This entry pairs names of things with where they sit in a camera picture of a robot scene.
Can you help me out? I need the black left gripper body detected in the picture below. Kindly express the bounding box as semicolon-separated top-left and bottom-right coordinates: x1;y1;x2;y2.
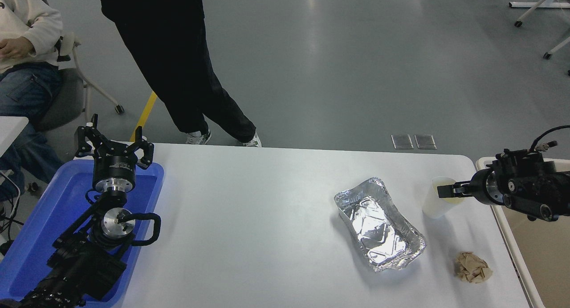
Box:
92;149;137;184

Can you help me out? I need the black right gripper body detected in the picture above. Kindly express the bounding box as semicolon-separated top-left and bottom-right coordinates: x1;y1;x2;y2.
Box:
470;169;493;206

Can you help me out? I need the white paper cup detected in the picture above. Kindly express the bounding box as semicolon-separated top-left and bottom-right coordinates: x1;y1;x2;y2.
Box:
422;176;465;219

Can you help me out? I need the person's hand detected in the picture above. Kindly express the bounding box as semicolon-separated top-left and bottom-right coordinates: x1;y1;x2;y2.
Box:
0;37;35;61

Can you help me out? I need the grey office chair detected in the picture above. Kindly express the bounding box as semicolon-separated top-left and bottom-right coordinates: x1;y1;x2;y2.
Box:
29;0;125;133

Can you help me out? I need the clear floor plate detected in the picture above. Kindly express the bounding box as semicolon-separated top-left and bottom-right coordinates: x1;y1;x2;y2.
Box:
391;134;414;150
415;134;437;150

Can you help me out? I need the blue plastic tray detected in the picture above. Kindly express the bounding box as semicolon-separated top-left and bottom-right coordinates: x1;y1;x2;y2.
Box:
0;159;164;308

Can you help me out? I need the crumpled tan paper ball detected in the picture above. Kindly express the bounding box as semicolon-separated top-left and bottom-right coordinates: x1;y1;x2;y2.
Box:
453;251;493;284

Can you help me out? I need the silver foil tray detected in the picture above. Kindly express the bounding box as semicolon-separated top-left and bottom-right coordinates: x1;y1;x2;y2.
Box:
334;177;427;273

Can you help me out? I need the small white table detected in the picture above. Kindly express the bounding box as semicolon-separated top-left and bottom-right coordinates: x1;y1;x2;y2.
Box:
0;116;29;157

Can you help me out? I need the person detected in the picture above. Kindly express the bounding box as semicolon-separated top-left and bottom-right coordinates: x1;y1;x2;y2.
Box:
97;0;262;147
0;0;64;202

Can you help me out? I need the large pale bin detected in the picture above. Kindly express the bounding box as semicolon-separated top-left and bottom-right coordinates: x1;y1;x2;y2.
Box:
475;157;570;308

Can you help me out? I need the thin black cable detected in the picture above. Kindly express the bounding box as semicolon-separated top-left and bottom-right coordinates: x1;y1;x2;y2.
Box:
0;171;23;237

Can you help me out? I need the white frame chair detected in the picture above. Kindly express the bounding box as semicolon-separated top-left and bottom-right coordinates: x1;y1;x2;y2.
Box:
542;32;570;60

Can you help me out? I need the white frame stand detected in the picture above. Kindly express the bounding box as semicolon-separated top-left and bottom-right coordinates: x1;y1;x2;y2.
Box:
509;0;570;28

